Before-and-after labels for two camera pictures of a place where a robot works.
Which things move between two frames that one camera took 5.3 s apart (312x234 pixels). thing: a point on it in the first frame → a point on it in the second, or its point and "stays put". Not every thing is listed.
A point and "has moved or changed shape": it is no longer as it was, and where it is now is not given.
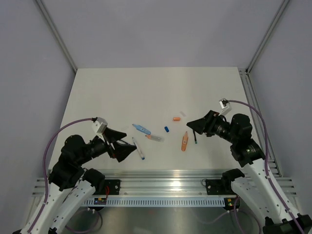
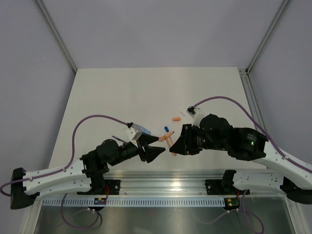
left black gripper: (121, 150) → (150, 152)
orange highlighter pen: (185, 142) has moved or changed shape
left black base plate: (114, 186) stays put
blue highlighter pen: (142, 129) stays put
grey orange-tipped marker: (155, 138) has moved or changed shape
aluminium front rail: (159, 182) stays put
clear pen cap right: (184, 114) stays put
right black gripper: (206, 124) → (185, 145)
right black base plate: (220, 187) stays put
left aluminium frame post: (57, 34) stays put
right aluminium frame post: (283, 6) stays put
